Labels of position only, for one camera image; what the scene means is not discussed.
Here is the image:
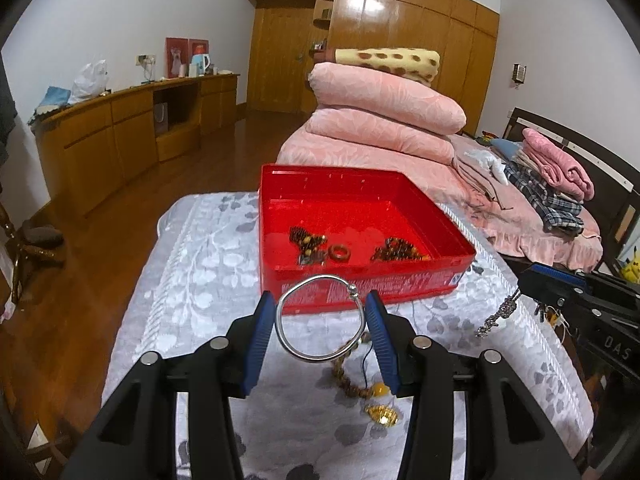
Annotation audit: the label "silver chain bracelet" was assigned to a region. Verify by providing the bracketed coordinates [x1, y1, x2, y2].
[476, 294, 521, 338]

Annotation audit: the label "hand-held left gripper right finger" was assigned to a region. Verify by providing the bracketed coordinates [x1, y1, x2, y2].
[364, 290, 583, 480]

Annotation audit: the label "red plastic tray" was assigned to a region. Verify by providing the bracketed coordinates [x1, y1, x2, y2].
[257, 162, 477, 315]

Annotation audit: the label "beige folded cloth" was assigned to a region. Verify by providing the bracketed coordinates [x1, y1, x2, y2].
[452, 152, 506, 206]

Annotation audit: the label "blue cloth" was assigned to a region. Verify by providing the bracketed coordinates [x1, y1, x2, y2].
[27, 86, 71, 123]

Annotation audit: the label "dark brown bead bracelet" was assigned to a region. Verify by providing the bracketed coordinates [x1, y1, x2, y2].
[289, 227, 328, 266]

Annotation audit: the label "folded pink blanket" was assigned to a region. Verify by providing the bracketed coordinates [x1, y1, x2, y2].
[522, 127, 596, 202]

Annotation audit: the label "wooden coat rack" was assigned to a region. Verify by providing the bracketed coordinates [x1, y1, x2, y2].
[0, 202, 66, 306]

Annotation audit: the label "light blue kettle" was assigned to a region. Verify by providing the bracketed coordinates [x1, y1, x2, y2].
[190, 44, 212, 77]

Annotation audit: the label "silver bangle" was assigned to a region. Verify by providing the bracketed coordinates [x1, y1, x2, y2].
[275, 275, 368, 362]

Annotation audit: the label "folded pink quilt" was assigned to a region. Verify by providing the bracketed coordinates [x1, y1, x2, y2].
[307, 62, 467, 137]
[305, 107, 456, 166]

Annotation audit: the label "white cloth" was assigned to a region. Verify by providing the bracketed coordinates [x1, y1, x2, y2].
[465, 150, 508, 183]

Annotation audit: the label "brown bead necklace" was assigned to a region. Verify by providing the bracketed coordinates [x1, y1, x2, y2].
[370, 237, 431, 262]

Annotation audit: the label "dark wooden headboard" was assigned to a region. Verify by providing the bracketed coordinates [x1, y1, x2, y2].
[502, 107, 640, 281]

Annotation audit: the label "grey leaf printed tablecloth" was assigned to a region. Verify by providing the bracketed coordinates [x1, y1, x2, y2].
[100, 191, 596, 480]

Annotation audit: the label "plaid folded clothing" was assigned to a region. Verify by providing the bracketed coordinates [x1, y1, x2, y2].
[502, 160, 585, 236]

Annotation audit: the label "wooden wardrobe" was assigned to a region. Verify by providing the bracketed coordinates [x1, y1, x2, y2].
[242, 0, 501, 136]

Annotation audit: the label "wooden chair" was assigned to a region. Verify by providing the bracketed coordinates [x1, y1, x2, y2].
[0, 385, 71, 480]

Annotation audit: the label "wooden door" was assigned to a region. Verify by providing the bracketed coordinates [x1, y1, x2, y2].
[248, 7, 313, 113]

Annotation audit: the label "yellow plush toy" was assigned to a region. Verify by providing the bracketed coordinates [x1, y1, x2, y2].
[620, 247, 640, 283]

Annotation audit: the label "bead string with amber pendant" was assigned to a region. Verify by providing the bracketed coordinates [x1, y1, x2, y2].
[330, 335, 402, 429]

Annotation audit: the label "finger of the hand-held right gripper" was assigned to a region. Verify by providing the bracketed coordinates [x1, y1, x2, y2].
[529, 262, 640, 297]
[518, 272, 602, 312]

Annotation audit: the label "wooden sideboard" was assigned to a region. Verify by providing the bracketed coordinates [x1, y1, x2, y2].
[30, 74, 241, 218]

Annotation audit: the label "dark coats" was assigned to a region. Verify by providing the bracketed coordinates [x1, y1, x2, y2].
[0, 67, 18, 161]

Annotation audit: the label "bed with pink sheet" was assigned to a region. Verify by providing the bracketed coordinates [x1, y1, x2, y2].
[277, 127, 601, 268]

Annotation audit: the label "white plastic bag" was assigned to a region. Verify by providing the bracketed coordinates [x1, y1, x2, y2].
[67, 60, 110, 106]

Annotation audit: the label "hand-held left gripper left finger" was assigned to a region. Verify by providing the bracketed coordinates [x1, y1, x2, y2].
[60, 291, 278, 480]

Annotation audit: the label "yellow spotted blanket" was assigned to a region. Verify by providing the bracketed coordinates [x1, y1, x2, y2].
[335, 47, 441, 88]

